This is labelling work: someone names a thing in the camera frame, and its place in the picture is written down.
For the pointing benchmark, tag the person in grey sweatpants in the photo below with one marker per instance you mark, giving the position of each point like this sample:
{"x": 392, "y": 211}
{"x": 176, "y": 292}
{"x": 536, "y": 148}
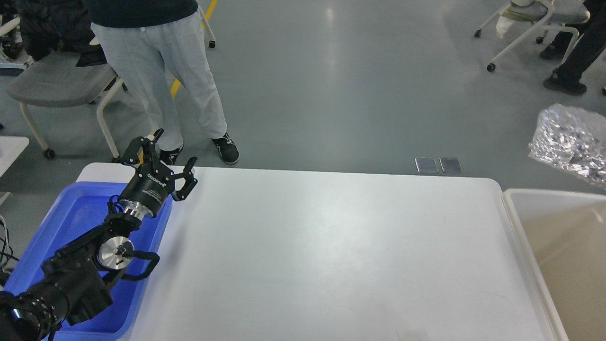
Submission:
{"x": 144, "y": 39}

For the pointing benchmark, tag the left metal floor plate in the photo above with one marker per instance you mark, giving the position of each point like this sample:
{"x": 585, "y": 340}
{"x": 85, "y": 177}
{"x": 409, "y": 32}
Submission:
{"x": 426, "y": 165}

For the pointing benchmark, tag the person in black trousers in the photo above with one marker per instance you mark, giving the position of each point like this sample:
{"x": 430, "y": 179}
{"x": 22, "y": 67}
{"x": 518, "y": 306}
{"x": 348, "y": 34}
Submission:
{"x": 591, "y": 43}

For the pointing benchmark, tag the metal floor plate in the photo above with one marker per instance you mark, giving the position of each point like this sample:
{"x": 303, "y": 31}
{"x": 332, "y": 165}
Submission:
{"x": 426, "y": 165}
{"x": 450, "y": 165}

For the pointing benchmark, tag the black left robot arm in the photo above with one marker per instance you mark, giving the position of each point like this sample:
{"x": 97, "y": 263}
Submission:
{"x": 80, "y": 276}

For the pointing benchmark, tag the right metal floor plate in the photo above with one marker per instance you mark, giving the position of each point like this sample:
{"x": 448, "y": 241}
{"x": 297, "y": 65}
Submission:
{"x": 450, "y": 165}

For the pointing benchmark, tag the white plastic bin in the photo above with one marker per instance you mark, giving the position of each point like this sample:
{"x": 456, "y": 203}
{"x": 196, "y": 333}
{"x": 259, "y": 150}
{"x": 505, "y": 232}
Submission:
{"x": 562, "y": 238}

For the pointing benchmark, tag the grey chair with white frame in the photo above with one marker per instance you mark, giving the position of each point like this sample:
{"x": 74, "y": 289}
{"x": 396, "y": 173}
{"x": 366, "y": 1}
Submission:
{"x": 67, "y": 70}

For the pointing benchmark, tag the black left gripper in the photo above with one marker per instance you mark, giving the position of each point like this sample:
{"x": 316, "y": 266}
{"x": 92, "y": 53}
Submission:
{"x": 147, "y": 191}

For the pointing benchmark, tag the white rolling chair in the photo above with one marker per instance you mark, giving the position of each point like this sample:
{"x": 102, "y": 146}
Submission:
{"x": 543, "y": 16}

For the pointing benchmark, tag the silver foil bag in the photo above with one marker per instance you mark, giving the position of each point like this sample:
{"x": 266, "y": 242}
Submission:
{"x": 572, "y": 140}

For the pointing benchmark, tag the small white side table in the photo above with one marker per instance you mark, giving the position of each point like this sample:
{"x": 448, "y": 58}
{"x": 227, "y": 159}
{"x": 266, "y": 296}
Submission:
{"x": 10, "y": 149}

